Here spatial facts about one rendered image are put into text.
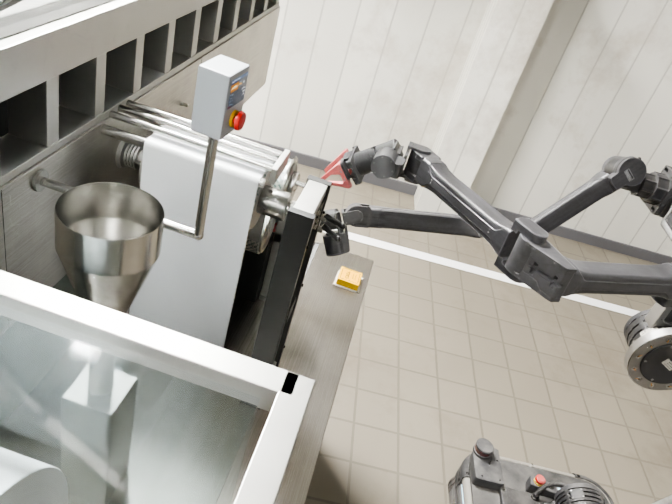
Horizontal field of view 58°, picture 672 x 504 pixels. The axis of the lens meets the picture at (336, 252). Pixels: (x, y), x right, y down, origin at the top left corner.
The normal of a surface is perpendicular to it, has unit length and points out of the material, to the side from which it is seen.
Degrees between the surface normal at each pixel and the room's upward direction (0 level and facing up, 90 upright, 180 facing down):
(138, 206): 90
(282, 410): 0
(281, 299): 90
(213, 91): 90
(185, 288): 90
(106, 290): 108
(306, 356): 0
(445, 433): 0
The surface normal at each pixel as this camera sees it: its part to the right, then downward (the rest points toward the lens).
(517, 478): 0.25, -0.79
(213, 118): -0.29, 0.49
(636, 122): -0.09, 0.55
